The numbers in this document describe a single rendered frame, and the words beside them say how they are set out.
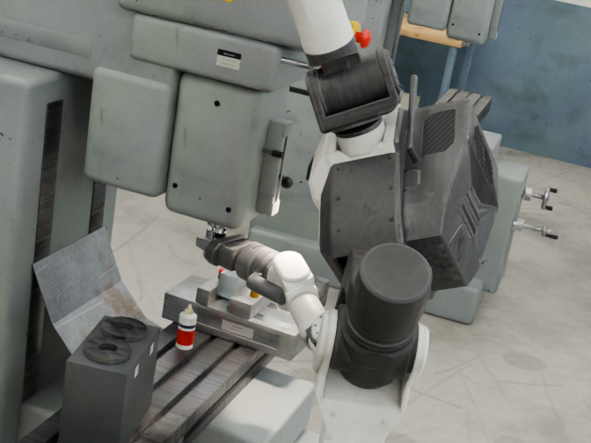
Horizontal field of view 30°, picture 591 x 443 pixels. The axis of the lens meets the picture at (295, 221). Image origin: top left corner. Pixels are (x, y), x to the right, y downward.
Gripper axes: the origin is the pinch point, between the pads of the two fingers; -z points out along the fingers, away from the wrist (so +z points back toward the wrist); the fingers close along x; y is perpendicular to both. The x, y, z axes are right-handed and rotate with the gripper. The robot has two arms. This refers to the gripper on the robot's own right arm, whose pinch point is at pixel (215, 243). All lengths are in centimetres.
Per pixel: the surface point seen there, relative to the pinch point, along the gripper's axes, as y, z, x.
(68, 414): 19, 17, 51
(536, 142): 110, -237, -605
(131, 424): 23, 21, 39
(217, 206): -12.4, 6.9, 8.1
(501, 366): 123, -47, -250
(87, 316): 25.6, -25.0, 13.6
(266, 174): -19.6, 10.5, -1.8
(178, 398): 28.3, 12.6, 18.0
